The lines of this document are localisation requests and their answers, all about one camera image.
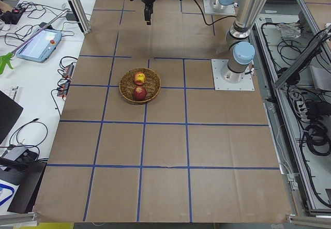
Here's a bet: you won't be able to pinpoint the red yellow apple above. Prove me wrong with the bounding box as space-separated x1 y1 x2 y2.
134 72 146 86

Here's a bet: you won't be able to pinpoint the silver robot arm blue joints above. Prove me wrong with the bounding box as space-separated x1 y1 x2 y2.
160 0 285 83

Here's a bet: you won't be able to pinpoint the woven wicker basket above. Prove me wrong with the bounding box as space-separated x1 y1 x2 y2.
119 68 161 104

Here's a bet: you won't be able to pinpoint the dark red apple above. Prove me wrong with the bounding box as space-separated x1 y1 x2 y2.
133 86 147 101

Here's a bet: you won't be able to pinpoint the blue teach pendant tablet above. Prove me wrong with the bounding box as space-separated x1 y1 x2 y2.
16 29 62 63

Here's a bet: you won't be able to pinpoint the green tipped reacher stick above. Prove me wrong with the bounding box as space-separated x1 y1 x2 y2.
0 8 69 74

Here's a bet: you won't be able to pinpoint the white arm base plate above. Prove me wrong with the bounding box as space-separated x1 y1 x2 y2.
211 59 254 91

